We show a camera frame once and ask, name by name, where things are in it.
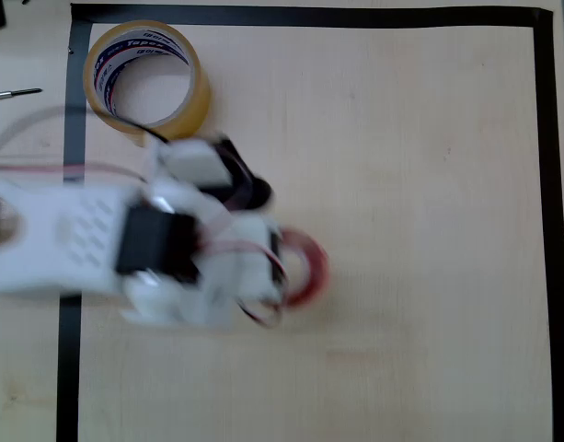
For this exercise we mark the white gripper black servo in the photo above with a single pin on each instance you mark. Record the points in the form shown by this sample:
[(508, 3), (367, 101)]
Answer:
[(258, 258)]

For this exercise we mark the small red tape roll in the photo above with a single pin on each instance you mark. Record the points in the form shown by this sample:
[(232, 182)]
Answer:
[(316, 267)]

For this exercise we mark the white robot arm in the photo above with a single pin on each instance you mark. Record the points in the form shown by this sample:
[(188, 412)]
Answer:
[(56, 239)]

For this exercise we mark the big yellow packing tape roll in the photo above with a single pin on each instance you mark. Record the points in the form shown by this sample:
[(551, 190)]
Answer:
[(196, 99)]

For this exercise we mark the thin screwdriver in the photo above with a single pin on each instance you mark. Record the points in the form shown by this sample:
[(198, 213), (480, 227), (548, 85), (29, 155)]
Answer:
[(14, 93)]

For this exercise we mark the white camera box black lens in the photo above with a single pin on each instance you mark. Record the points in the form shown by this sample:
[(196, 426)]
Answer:
[(199, 161)]

